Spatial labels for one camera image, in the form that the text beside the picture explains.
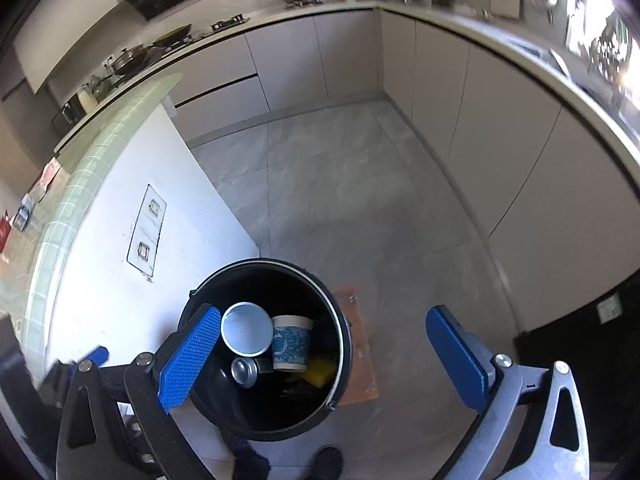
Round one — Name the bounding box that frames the white kitchen island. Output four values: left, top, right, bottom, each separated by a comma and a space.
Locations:
25, 102, 261, 480

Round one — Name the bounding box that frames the yellow sponge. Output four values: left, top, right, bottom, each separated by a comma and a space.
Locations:
306, 355, 337, 387

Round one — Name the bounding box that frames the black appliance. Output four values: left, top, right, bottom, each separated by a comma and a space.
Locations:
515, 260, 640, 480

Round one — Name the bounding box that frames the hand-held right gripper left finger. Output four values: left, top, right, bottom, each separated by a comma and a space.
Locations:
55, 305, 223, 480

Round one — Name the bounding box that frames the black shoe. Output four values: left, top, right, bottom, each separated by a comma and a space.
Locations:
232, 440, 271, 480
307, 445, 345, 480

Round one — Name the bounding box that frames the green checked tablecloth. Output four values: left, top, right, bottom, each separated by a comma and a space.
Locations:
0, 72, 185, 361

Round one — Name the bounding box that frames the kitchen window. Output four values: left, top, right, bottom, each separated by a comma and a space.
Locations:
565, 0, 640, 126

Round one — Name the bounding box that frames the black gas stove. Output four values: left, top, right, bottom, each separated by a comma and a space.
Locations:
150, 12, 251, 51

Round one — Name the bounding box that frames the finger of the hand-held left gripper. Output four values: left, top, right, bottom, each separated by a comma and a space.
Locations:
75, 345, 110, 366

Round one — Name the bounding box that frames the beige upper cabinet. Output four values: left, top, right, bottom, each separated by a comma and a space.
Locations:
12, 0, 141, 93

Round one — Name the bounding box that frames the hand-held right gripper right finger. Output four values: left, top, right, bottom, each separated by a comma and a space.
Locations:
426, 304, 592, 480

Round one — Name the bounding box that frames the black trash bin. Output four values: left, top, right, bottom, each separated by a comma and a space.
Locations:
177, 258, 353, 442

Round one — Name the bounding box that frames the socket panel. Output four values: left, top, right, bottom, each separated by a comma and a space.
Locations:
126, 185, 168, 277

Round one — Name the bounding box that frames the brown wooden board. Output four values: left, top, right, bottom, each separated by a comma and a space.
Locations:
330, 287, 380, 407

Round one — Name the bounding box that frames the black microwave oven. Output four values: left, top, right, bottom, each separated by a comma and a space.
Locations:
51, 92, 86, 131

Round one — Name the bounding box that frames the metal can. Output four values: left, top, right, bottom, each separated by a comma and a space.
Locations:
231, 357, 273, 389

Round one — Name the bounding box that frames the blue patterned paper cup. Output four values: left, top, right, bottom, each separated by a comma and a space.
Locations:
271, 315, 315, 373

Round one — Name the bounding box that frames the white blue box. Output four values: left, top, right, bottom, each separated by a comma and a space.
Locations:
12, 199, 36, 231

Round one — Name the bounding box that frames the dark wok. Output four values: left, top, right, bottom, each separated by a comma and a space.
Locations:
150, 24, 193, 48

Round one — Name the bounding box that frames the blue plastic cup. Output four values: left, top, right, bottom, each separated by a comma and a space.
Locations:
221, 302, 275, 356

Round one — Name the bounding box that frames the lidded frying pan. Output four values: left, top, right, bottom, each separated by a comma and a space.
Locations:
110, 45, 151, 76

